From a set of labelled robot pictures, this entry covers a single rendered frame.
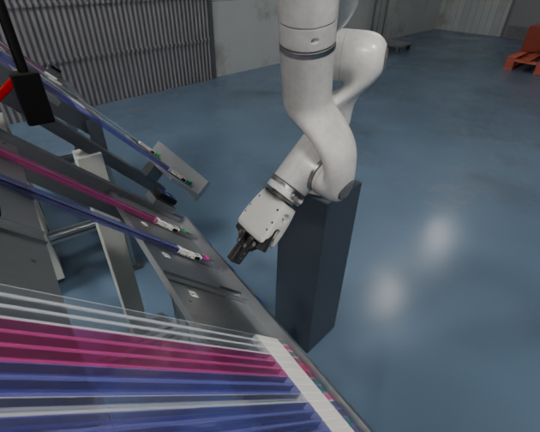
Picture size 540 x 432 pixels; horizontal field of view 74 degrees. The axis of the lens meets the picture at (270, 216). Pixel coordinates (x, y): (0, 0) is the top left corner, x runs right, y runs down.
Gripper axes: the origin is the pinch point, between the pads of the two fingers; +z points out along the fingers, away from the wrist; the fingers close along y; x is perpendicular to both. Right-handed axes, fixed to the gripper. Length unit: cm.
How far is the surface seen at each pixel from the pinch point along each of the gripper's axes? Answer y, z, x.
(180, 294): -15.2, 4.7, 21.8
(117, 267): 41, 32, -5
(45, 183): 19.0, 8.6, 33.6
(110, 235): 41.5, 23.3, 3.5
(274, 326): -20.2, 3.2, 3.5
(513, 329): -34, -29, -131
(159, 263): -7.4, 4.7, 22.1
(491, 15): 401, -607, -643
